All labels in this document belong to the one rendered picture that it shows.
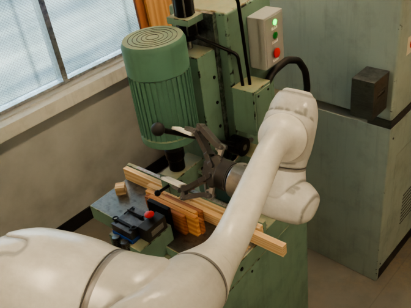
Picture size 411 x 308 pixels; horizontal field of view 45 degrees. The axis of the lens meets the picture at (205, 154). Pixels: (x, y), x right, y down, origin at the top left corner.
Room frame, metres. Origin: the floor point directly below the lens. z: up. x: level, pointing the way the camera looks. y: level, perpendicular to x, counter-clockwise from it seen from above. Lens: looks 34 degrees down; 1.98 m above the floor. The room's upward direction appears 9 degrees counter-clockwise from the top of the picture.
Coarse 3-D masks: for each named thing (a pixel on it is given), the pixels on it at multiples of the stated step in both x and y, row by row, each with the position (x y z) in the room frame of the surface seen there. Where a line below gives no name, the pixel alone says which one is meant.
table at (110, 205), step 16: (112, 192) 1.44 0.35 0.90; (128, 192) 1.42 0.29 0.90; (144, 192) 1.41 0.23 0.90; (96, 208) 1.36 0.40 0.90; (112, 208) 1.35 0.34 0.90; (128, 208) 1.33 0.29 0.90; (144, 208) 1.32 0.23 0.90; (208, 224) 1.19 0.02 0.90; (176, 240) 1.14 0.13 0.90; (192, 240) 1.13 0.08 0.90; (256, 256) 1.07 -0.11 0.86; (240, 272) 1.01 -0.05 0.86
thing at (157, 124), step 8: (152, 128) 1.06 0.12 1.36; (160, 128) 1.06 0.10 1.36; (168, 128) 1.09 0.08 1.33; (184, 136) 1.12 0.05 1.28; (192, 136) 1.14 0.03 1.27; (232, 136) 1.30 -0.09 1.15; (240, 136) 1.29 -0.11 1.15; (232, 144) 1.26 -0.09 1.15; (240, 144) 1.26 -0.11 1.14; (248, 144) 1.28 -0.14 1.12; (232, 152) 1.27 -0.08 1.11; (240, 152) 1.25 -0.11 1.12
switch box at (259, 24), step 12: (264, 12) 1.41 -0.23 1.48; (276, 12) 1.41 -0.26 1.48; (252, 24) 1.39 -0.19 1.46; (264, 24) 1.36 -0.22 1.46; (252, 36) 1.39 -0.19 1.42; (264, 36) 1.36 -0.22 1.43; (252, 48) 1.39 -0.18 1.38; (264, 48) 1.36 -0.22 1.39; (252, 60) 1.39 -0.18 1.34; (264, 60) 1.36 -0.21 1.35; (276, 60) 1.40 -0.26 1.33
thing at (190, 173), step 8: (192, 160) 1.32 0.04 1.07; (200, 160) 1.31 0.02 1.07; (168, 168) 1.29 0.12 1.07; (192, 168) 1.28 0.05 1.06; (160, 176) 1.27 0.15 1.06; (176, 176) 1.24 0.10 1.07; (184, 176) 1.25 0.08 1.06; (192, 176) 1.28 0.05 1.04; (200, 176) 1.30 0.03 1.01; (168, 184) 1.25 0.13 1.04; (176, 192) 1.23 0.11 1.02
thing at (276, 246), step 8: (152, 184) 1.40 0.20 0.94; (168, 192) 1.34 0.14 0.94; (200, 208) 1.23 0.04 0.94; (208, 208) 1.22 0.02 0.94; (208, 216) 1.20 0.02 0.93; (216, 216) 1.18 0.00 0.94; (216, 224) 1.18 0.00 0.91; (256, 232) 1.08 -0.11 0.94; (256, 240) 1.07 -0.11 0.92; (264, 240) 1.05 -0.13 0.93; (272, 240) 1.04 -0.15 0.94; (264, 248) 1.05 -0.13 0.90; (272, 248) 1.03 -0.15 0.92; (280, 248) 1.01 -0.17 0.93
